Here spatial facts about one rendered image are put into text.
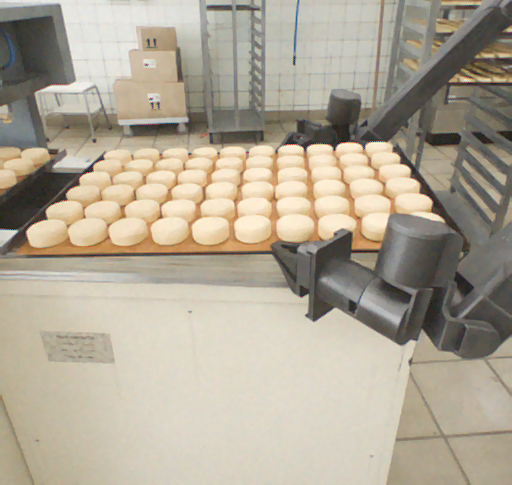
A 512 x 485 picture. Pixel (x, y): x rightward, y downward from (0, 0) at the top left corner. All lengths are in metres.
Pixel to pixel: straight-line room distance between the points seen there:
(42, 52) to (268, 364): 0.80
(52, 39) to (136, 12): 3.50
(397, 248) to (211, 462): 0.63
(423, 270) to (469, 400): 1.32
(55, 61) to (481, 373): 1.64
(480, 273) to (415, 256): 0.08
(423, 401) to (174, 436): 1.00
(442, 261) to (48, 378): 0.66
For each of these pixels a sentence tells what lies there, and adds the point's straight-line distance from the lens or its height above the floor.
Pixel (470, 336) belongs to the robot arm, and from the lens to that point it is 0.48.
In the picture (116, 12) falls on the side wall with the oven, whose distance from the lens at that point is 4.64.
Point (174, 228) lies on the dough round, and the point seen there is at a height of 0.93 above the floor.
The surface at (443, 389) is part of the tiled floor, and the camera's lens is 1.76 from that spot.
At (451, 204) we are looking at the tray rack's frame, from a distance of 2.72.
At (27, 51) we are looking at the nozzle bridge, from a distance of 1.15.
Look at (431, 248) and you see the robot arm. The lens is 0.45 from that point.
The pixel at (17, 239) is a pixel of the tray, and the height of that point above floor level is 0.91.
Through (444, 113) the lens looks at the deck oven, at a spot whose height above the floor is 0.29.
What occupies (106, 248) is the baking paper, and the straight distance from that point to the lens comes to 0.63.
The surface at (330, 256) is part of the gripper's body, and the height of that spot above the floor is 0.95.
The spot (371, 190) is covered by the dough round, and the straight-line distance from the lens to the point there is 0.71.
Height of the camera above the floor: 1.22
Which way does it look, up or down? 29 degrees down
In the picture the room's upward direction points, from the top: straight up
